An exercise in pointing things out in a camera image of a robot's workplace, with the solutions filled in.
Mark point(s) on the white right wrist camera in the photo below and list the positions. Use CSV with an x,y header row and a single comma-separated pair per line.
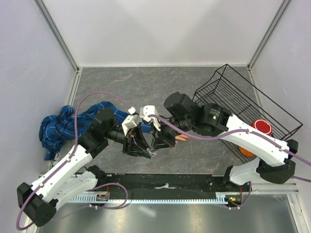
x,y
149,122

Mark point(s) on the mannequin hand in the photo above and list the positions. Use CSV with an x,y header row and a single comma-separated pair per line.
x,y
181,138

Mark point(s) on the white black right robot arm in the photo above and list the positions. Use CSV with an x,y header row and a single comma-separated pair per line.
x,y
212,122

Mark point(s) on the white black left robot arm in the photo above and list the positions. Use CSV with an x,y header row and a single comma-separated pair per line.
x,y
41,199

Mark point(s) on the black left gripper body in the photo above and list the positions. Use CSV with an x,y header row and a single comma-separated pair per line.
x,y
118,136

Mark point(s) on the blue plaid shirt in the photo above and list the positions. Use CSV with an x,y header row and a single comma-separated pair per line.
x,y
55,130

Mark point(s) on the orange cup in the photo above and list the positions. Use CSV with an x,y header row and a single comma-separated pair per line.
x,y
246,152

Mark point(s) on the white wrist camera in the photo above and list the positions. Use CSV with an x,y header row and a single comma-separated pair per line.
x,y
131,121
149,122

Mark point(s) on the red mug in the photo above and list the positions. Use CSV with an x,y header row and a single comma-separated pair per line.
x,y
262,126

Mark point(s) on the white slotted cable duct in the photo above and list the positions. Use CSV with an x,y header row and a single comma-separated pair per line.
x,y
155,198

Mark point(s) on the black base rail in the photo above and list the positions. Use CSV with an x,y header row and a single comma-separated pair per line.
x,y
166,183

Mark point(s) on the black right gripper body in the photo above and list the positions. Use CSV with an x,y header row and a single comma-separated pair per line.
x,y
179,124

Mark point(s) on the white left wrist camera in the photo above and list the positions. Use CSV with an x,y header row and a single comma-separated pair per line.
x,y
131,121

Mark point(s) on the black wire rack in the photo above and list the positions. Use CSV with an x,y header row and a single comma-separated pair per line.
x,y
237,92

